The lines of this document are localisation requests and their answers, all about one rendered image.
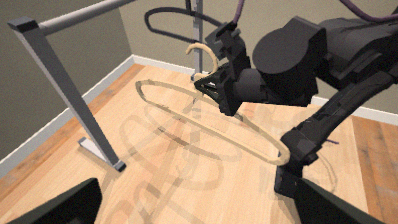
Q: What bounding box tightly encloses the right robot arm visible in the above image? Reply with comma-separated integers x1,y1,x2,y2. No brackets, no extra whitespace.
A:
252,16,398,199

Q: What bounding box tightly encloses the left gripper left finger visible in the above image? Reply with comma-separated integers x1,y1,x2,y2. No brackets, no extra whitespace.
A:
6,177,103,224

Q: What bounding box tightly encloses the black wire hanger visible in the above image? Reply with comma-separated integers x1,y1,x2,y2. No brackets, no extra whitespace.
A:
144,0,223,47

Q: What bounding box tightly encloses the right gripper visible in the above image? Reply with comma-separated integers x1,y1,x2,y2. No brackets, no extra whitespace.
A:
194,27,270,117

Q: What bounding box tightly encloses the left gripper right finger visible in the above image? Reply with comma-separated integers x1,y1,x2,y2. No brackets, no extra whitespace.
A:
294,178,385,224

